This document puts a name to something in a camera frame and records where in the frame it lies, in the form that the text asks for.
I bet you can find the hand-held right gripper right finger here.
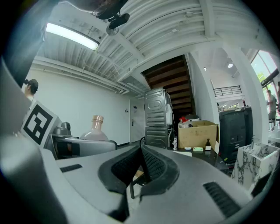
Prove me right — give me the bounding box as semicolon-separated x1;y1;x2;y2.
129;144;252;224

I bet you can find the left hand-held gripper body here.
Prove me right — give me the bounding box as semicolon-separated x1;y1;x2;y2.
21;100;81;160

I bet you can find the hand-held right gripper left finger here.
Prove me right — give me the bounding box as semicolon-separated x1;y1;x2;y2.
56;145;144;224

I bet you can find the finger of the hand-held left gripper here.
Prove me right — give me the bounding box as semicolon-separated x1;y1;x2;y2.
65;137;118;157

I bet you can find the small pinkish bottle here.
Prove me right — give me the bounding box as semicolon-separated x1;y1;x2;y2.
79;115;109;141

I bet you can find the black countertop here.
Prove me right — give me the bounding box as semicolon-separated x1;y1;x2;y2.
175;147;229;175

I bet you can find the white door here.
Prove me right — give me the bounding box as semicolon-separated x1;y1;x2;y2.
129;102;146;145

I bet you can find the brown cardboard box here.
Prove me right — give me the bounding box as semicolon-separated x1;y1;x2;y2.
178;119;219;152

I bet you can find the clear plastic bag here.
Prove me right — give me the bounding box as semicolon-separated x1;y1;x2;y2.
178;121;194;129

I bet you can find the white marble-pattern box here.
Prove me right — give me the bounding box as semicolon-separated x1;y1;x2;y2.
231;142;280;191

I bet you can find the large black cabinet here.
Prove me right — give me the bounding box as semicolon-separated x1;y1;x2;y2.
218;106;254;164

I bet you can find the ceiling strip light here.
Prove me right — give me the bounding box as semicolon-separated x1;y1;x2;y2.
45;21;100;51

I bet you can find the wooden staircase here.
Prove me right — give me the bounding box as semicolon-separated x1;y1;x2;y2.
141;55;196;118

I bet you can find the black metal railing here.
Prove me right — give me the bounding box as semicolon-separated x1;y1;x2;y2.
213;85;242;97

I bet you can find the black head-mounted camera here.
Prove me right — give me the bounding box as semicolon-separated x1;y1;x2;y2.
106;12;131;30

